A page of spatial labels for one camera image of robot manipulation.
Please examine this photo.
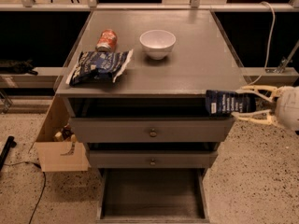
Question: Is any grey top drawer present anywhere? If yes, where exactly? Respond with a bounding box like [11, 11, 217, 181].
[69, 118, 235, 143]

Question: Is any cardboard box with items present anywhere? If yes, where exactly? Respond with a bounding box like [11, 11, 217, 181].
[35, 97, 89, 172]

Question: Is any grey open bottom drawer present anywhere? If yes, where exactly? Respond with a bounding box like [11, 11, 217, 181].
[96, 169, 210, 224]

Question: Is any black floor cable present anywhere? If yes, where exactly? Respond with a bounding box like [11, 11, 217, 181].
[3, 161, 47, 224]

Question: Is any black bar on floor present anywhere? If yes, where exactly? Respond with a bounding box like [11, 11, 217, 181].
[0, 135, 17, 171]

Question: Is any white hanging cable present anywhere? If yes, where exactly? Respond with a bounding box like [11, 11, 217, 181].
[248, 1, 277, 87]

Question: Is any grey middle drawer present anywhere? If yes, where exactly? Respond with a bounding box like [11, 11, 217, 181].
[89, 150, 218, 169]

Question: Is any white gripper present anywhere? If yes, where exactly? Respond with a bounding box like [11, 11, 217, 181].
[232, 85, 299, 131]

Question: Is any blue white chip bag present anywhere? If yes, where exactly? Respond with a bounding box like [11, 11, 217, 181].
[65, 49, 134, 86]

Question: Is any metal rail frame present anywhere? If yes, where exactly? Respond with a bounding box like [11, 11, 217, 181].
[0, 0, 299, 11]

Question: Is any black object on left ledge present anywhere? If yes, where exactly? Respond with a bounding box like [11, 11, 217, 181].
[0, 59, 38, 76]

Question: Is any orange soda can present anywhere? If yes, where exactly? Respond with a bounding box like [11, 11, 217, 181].
[95, 29, 118, 52]

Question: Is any grey wooden drawer cabinet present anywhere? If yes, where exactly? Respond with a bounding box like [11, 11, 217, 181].
[57, 10, 246, 159]

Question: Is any dark blue rxbar wrapper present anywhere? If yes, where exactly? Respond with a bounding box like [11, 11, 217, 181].
[206, 90, 256, 116]

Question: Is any white ceramic bowl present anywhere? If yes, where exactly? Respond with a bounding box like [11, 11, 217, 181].
[139, 30, 177, 60]

